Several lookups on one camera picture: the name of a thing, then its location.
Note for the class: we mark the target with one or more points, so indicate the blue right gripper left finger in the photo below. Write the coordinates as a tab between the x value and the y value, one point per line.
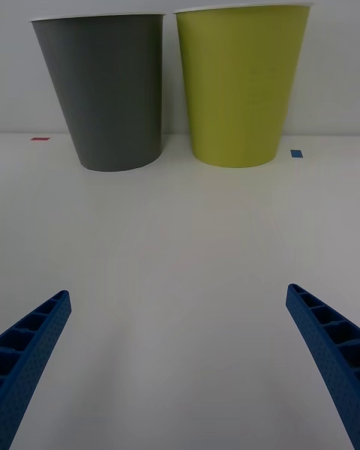
33	352

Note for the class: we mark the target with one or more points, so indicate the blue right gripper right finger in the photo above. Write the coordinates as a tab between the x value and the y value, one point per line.
330	348

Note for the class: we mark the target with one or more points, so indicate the grey plastic waste bin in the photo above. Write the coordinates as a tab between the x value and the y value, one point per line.
112	93

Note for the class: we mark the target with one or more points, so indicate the yellow-green plastic waste bin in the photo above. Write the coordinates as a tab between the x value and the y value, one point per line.
240	86

